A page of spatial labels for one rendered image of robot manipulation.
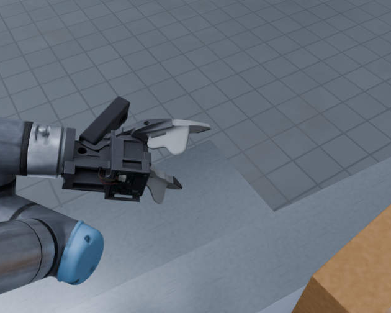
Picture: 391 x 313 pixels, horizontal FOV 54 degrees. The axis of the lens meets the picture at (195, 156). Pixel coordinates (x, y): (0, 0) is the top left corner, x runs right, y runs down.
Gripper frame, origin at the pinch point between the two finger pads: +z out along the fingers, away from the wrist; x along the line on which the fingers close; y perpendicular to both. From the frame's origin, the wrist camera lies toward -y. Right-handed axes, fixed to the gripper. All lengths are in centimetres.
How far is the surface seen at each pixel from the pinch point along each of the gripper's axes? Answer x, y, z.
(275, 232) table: -26.6, -2.8, 29.2
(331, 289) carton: 0.1, 21.8, 17.0
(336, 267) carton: 0.6, 19.0, 18.7
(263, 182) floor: -98, -76, 80
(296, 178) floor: -92, -76, 98
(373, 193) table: -18, -11, 56
